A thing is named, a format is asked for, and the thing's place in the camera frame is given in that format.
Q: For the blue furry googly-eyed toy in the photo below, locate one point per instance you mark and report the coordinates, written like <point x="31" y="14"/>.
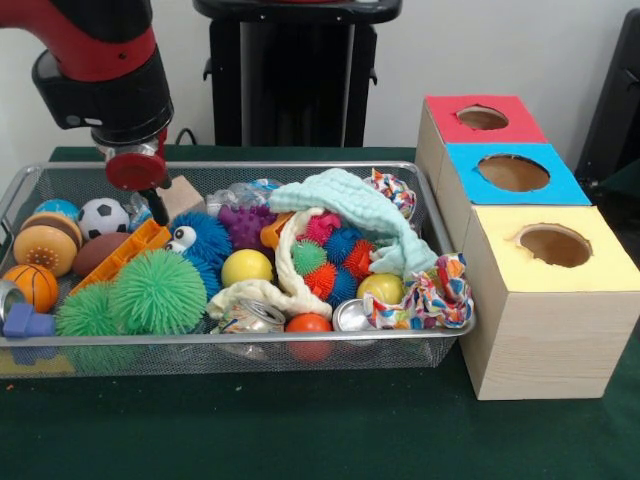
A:
<point x="203" y="245"/>

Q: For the orange plastic toy piece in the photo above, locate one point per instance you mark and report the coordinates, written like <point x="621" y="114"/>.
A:
<point x="125" y="255"/>

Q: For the toy burger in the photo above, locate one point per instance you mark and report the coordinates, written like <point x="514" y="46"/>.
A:
<point x="45" y="243"/>

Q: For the black floor stand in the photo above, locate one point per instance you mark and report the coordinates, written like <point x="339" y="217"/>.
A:
<point x="615" y="110"/>

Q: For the mint green cloth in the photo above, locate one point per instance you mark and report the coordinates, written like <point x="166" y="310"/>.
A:
<point x="350" y="205"/>

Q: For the wooden box with three holes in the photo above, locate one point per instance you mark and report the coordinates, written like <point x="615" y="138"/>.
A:
<point x="540" y="340"/>

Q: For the large green spiky ball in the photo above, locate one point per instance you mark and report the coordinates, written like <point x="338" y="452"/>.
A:
<point x="158" y="290"/>

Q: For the brown toy football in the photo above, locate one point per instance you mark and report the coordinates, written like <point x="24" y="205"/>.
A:
<point x="100" y="252"/>

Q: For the green spiky googly-eyed toy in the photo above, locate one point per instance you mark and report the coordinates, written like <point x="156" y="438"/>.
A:
<point x="88" y="312"/>

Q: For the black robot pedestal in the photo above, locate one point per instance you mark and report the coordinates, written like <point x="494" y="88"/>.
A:
<point x="290" y="80"/>

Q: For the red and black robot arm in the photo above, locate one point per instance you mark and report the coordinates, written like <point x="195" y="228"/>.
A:
<point x="100" y="80"/>

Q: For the green cloth table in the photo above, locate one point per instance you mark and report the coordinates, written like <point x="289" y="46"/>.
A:
<point x="300" y="430"/>

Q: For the small orange basketball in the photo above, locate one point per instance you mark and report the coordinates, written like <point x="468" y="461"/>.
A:
<point x="32" y="287"/>

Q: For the colourful polka-dot cloth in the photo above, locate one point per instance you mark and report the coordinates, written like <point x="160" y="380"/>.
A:
<point x="430" y="298"/>

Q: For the yellow ball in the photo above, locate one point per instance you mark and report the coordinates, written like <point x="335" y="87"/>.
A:
<point x="246" y="268"/>

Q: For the small soccer ball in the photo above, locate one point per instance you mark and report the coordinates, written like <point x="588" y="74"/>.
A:
<point x="103" y="217"/>

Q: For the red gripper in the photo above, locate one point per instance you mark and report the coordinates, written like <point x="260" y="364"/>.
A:
<point x="136" y="171"/>

